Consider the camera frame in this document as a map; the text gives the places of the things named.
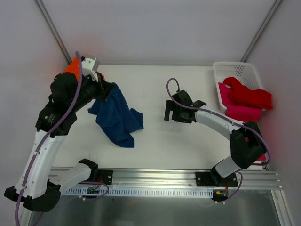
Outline pink t shirt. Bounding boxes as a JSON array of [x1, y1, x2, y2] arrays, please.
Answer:
[[218, 81, 268, 161]]

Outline white plastic basket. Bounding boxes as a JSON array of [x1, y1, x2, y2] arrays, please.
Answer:
[[213, 61, 264, 113]]

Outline white slotted cable duct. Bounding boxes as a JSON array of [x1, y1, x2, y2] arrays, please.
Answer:
[[64, 186, 214, 199]]

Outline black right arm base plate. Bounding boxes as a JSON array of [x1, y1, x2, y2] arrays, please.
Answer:
[[195, 171, 238, 187]]

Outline right corner metal profile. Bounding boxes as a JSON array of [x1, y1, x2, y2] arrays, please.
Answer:
[[240, 0, 284, 63]]

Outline red t shirt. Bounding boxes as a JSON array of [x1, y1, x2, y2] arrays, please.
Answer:
[[223, 77, 273, 111]]

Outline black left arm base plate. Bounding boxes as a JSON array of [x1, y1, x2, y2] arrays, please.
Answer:
[[95, 169, 113, 185]]

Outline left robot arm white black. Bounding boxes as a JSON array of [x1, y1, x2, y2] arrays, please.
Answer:
[[4, 72, 114, 212]]

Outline left corner metal profile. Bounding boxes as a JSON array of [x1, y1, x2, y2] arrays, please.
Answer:
[[34, 0, 71, 64]]

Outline blue printed t shirt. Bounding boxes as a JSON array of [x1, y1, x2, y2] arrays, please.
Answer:
[[88, 83, 144, 148]]

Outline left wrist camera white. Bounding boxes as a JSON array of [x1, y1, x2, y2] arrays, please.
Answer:
[[81, 55, 100, 82]]

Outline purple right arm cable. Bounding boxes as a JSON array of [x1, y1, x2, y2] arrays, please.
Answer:
[[166, 77, 272, 203]]

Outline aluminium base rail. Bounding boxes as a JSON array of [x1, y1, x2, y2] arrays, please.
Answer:
[[47, 166, 282, 190]]

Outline corner metal profile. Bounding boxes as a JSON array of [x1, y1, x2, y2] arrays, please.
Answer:
[[240, 0, 284, 63], [34, 0, 71, 64]]

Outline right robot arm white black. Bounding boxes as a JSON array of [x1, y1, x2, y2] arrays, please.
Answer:
[[164, 90, 267, 187]]

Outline orange folded t shirt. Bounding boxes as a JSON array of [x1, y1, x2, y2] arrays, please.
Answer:
[[63, 56, 105, 80]]

